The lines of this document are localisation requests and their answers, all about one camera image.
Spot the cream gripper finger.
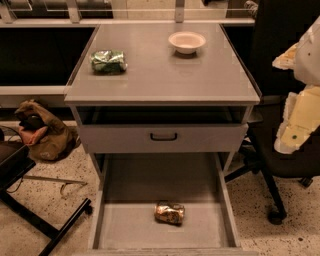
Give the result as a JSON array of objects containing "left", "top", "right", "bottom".
[{"left": 274, "top": 85, "right": 320, "bottom": 154}]

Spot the crushed orange soda can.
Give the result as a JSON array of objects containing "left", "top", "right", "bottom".
[{"left": 154, "top": 201, "right": 185, "bottom": 225}]

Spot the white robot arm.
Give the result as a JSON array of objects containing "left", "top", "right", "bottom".
[{"left": 272, "top": 17, "right": 320, "bottom": 154}]

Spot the grey top drawer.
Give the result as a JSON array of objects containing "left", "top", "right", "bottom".
[{"left": 79, "top": 124, "right": 248, "bottom": 153}]

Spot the grey drawer cabinet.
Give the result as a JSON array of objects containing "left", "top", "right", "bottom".
[{"left": 65, "top": 23, "right": 259, "bottom": 168}]

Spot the open grey middle drawer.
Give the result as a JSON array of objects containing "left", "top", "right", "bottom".
[{"left": 74, "top": 153, "right": 258, "bottom": 256}]

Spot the crushed green soda can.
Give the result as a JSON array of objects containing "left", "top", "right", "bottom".
[{"left": 90, "top": 50, "right": 127, "bottom": 74}]

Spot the black office chair right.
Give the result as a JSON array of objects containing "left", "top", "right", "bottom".
[{"left": 224, "top": 0, "right": 320, "bottom": 225}]

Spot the white paper bowl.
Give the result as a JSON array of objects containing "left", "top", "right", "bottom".
[{"left": 168, "top": 31, "right": 206, "bottom": 54}]

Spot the brown backpack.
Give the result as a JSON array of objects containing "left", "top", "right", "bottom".
[{"left": 14, "top": 100, "right": 77, "bottom": 161}]

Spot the black chair left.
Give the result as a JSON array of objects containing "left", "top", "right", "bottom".
[{"left": 0, "top": 146, "right": 95, "bottom": 256}]

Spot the black drawer handle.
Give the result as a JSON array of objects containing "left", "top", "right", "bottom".
[{"left": 150, "top": 133, "right": 178, "bottom": 142}]

